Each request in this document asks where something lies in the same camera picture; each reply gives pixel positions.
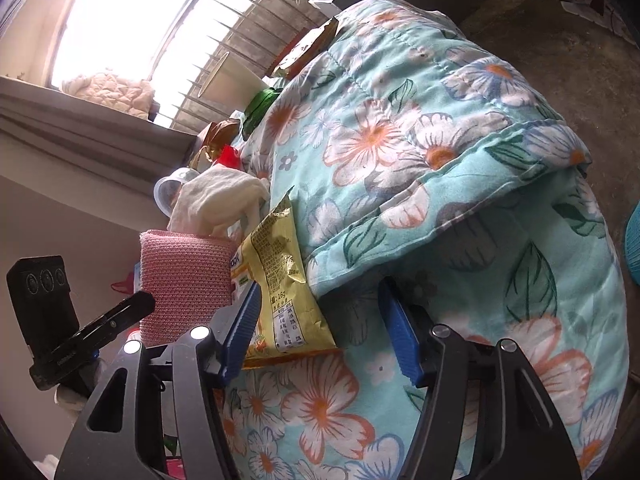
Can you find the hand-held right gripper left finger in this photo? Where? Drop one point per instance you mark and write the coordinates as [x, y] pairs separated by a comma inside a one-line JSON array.
[[242, 330]]

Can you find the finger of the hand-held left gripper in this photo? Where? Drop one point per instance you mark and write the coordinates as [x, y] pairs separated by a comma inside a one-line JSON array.
[[122, 315]]

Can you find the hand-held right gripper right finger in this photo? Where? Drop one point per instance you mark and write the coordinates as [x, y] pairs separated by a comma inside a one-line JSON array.
[[400, 330]]

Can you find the yellow snack packet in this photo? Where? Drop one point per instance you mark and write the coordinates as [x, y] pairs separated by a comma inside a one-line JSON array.
[[280, 270]]

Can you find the pink knitted cloth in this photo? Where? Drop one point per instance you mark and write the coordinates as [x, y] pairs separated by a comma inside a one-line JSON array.
[[185, 280]]

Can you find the blue plastic basket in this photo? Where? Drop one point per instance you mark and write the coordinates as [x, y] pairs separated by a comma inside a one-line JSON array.
[[634, 250]]

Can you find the red mesh flower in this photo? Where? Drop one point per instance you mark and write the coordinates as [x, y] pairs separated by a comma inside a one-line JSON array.
[[122, 286]]

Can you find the clear plastic cup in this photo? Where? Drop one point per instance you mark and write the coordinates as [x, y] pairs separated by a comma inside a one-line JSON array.
[[167, 192]]

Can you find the white crumpled cloth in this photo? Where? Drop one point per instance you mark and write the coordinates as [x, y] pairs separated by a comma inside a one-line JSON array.
[[215, 195]]

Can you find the white fluffy cloth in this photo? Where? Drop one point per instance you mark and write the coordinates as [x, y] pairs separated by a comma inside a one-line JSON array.
[[50, 466]]

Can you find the small red plastic item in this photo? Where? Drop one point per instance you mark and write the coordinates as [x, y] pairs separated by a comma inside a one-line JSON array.
[[229, 156]]

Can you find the gold brown foil wrapper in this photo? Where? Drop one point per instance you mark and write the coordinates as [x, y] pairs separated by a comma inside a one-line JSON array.
[[217, 132]]

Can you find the white quilted jacket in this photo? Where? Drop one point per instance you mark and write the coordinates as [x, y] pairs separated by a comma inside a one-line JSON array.
[[107, 90]]

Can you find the floral teal blanket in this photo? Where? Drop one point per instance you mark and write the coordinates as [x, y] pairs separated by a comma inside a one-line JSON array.
[[450, 110]]

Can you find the white paper cup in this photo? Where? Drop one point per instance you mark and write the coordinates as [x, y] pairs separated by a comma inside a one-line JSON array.
[[240, 72]]

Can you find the brown snack packet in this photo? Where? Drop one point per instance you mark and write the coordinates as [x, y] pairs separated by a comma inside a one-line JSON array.
[[305, 50]]

